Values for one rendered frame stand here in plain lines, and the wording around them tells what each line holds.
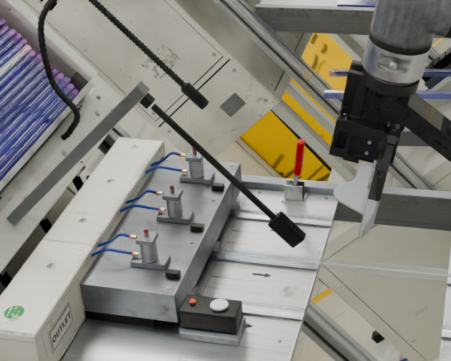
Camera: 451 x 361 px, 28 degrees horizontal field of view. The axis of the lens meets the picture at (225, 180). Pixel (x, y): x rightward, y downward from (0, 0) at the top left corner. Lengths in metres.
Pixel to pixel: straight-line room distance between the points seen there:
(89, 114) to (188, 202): 0.25
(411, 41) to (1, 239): 0.59
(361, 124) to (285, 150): 3.44
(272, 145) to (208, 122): 2.22
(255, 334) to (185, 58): 1.22
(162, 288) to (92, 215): 0.19
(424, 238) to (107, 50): 0.96
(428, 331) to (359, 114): 1.55
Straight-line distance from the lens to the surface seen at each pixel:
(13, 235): 1.25
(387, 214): 1.46
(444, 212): 1.45
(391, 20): 1.06
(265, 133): 4.54
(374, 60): 1.09
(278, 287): 1.26
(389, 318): 2.61
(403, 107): 1.12
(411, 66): 1.09
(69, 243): 1.26
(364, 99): 1.13
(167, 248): 1.25
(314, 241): 1.35
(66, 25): 2.38
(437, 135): 1.14
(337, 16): 2.15
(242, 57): 2.29
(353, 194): 1.15
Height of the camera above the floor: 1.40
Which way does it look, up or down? 11 degrees down
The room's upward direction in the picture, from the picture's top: 47 degrees counter-clockwise
